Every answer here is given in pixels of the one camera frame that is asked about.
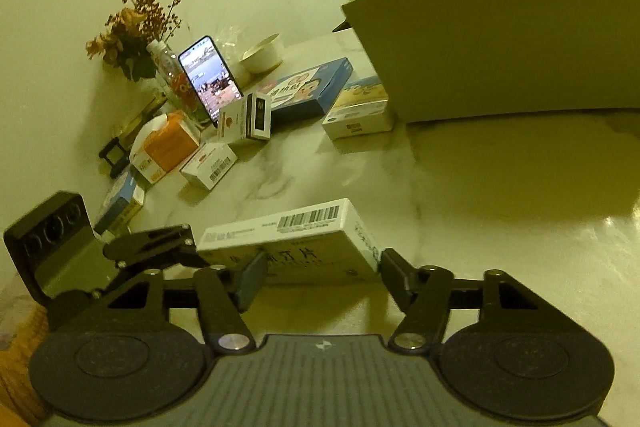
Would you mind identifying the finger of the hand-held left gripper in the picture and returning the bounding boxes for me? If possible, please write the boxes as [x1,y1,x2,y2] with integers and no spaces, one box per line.
[102,223,213,269]

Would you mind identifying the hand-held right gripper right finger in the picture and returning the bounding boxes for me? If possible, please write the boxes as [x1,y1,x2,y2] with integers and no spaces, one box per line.
[382,249,551,354]

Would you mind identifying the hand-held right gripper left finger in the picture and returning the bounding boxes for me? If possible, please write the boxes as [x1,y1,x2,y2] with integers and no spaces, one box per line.
[94,252,270,354]

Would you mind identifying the small blue medicine box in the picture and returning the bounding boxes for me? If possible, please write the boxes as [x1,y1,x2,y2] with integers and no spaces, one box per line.
[94,171,147,235]

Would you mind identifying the long white barcode box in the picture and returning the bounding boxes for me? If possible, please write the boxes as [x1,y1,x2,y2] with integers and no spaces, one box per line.
[196,198,381,285]

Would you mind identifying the small white red logo box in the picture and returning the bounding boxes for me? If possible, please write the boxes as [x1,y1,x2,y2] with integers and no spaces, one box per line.
[179,142,238,190]

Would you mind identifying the orange white medicine box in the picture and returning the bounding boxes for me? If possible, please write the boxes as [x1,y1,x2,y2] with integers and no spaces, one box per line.
[129,111,202,185]

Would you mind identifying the white box with orange logo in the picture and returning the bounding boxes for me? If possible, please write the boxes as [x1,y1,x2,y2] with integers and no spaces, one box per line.
[216,91,273,146]

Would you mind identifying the yellow blue eye drop box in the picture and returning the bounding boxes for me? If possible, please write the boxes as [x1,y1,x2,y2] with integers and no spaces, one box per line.
[321,76,395,140]

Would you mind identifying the blue medicine box cartoon faces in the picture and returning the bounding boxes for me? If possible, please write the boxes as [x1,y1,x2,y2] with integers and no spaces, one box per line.
[260,57,353,124]

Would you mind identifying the cardboard box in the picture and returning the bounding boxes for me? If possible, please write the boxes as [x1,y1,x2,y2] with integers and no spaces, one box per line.
[341,0,640,122]

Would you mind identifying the marble desktop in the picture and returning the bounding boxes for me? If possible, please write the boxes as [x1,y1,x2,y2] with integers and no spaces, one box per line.
[0,27,640,427]

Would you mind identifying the black phone stand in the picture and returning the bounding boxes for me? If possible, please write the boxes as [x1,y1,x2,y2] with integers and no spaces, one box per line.
[99,138,132,178]

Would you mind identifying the clear plastic bottle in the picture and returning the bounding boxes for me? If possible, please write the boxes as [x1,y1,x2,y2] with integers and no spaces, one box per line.
[146,39,201,112]

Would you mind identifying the smartphone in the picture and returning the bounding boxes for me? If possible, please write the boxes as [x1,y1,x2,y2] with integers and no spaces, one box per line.
[177,35,244,120]

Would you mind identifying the dried flower bouquet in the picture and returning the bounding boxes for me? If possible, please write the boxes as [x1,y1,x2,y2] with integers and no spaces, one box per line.
[85,0,183,82]

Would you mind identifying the clear plastic wrapper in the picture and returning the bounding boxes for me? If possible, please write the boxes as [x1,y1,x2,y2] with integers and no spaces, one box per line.
[212,24,251,58]

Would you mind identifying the white bowl gold rim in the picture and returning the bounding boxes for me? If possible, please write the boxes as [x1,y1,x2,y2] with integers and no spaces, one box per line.
[241,33,285,75]

